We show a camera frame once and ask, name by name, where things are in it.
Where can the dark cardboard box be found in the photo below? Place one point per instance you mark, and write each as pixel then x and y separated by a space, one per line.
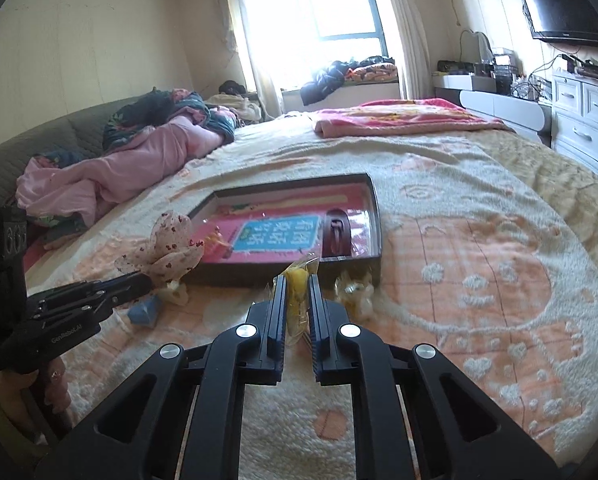
pixel 229 272

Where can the grey padded headboard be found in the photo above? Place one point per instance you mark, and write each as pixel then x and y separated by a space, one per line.
pixel 39 135

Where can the clear plastic bag with accessory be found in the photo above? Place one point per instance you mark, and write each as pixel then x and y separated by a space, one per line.
pixel 354 295

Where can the dark red headband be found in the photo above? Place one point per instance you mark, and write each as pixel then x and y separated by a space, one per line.
pixel 344 235

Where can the white desk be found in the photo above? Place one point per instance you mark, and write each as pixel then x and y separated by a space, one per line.
pixel 499 105

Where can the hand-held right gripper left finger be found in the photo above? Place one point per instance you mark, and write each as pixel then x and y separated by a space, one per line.
pixel 279 342

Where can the pink pillow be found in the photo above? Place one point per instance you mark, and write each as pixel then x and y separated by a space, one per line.
pixel 144 160

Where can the colourful cushion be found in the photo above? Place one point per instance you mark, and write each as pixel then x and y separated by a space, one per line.
pixel 376 67

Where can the cream curtain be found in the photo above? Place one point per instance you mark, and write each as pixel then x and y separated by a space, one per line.
pixel 259 60
pixel 404 35

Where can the floral fabric hair bow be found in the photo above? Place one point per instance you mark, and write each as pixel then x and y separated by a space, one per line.
pixel 171 240

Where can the small blue box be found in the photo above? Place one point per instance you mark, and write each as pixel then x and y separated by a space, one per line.
pixel 146 312

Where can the black set-top box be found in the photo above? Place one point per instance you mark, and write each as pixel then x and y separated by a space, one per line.
pixel 596 71

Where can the dark bag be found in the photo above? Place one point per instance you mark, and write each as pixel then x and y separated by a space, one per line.
pixel 233 87

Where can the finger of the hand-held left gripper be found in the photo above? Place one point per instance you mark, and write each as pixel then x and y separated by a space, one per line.
pixel 136 280
pixel 64 305

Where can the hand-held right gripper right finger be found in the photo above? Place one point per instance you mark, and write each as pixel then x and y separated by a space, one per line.
pixel 315 355

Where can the person's left hand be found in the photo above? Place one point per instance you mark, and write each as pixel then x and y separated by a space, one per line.
pixel 58 385

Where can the cream hair claw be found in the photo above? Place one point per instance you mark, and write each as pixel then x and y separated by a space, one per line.
pixel 175 294

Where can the black television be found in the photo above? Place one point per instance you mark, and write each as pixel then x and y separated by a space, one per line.
pixel 561 7

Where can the yellow accessory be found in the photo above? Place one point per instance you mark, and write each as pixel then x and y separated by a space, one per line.
pixel 297 290

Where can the dark jacket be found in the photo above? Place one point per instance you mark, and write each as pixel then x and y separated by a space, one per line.
pixel 324 82

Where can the dark teal floral quilt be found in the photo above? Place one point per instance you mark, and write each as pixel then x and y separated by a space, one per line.
pixel 144 110

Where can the folded pink blanket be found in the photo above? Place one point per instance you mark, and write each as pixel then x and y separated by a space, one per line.
pixel 404 115

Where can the white window seat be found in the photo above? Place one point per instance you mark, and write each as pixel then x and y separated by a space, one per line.
pixel 369 95

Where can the pink book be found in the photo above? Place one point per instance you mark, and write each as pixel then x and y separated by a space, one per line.
pixel 264 237

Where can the cream pillow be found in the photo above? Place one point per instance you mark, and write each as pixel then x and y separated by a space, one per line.
pixel 239 107

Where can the window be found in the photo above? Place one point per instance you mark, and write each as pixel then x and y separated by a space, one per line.
pixel 329 0

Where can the white drawer cabinet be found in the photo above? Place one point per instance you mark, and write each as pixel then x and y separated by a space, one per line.
pixel 584 115

